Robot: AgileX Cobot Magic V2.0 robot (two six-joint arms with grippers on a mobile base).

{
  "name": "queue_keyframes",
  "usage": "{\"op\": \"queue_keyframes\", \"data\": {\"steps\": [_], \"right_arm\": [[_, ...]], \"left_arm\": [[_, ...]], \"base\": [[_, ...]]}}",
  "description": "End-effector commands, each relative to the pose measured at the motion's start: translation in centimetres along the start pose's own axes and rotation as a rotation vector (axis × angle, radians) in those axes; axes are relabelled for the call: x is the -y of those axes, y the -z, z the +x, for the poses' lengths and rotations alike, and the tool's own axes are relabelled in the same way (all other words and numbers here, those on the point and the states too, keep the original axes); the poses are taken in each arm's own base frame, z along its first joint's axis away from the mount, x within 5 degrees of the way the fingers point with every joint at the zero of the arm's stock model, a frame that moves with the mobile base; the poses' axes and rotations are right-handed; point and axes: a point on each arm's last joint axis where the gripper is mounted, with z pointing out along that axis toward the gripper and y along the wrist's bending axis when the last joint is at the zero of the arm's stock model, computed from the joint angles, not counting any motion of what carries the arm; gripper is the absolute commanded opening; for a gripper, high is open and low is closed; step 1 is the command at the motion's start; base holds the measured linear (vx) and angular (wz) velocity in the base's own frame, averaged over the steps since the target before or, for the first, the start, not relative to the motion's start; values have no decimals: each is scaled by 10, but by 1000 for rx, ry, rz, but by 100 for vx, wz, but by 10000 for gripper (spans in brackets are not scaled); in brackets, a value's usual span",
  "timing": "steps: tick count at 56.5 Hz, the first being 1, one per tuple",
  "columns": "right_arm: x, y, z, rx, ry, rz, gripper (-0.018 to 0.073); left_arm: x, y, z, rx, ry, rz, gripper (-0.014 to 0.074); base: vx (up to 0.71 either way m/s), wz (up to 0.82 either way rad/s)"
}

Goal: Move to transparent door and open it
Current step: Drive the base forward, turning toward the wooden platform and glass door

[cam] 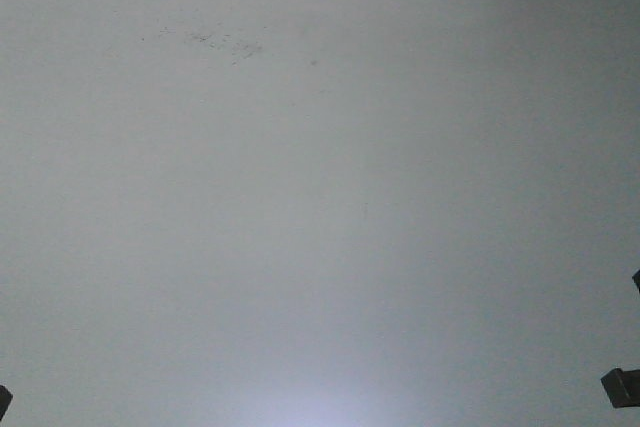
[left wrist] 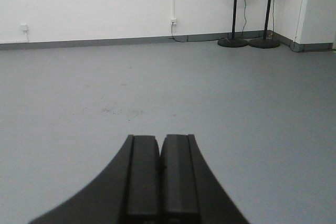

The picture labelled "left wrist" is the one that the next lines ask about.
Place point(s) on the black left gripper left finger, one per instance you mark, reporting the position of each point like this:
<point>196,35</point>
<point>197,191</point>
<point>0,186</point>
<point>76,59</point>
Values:
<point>126,191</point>

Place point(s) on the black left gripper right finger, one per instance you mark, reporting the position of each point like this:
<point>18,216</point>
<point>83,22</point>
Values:
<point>190,191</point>

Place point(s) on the white wall socket right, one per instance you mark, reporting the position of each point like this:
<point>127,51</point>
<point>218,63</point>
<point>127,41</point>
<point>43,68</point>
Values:
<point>173,21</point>

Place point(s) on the white wall socket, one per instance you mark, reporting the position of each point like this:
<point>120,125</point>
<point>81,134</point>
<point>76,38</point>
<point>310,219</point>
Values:
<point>24,28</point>
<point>173,21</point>

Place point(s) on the white wall socket left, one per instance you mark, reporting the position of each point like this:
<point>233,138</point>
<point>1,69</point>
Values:
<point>24,28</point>

